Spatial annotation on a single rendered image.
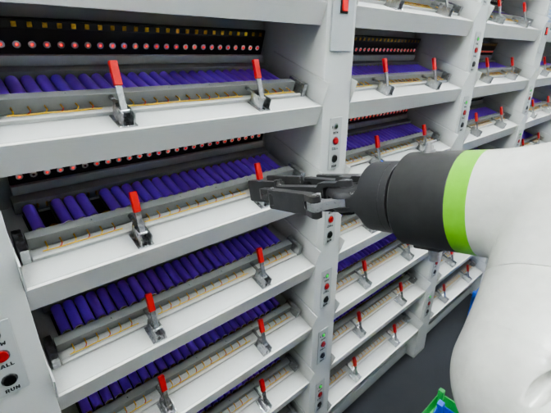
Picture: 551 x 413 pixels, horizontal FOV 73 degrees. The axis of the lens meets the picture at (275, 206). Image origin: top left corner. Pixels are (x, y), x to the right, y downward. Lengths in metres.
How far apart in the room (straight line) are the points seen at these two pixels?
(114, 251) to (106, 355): 0.20
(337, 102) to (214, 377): 0.70
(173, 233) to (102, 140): 0.21
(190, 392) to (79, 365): 0.28
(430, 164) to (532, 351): 0.17
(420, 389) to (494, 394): 1.55
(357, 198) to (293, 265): 0.59
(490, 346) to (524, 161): 0.14
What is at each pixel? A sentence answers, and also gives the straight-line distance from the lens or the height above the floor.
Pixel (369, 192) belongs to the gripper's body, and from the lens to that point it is 0.38.
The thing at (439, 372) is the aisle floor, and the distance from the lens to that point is 1.90.
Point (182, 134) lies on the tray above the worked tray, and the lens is 0.65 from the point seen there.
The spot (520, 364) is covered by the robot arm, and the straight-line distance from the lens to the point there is 0.25.
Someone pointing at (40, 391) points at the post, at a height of 0.79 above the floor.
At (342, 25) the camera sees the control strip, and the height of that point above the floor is 1.33.
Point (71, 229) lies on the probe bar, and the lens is 0.68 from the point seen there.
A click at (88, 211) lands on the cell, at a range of 0.72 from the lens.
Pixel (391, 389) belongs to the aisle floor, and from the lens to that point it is 1.77.
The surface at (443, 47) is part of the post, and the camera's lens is 1.48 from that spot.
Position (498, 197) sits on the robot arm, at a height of 1.18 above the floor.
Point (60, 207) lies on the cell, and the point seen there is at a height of 1.03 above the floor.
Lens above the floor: 1.27
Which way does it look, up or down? 22 degrees down
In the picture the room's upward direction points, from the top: straight up
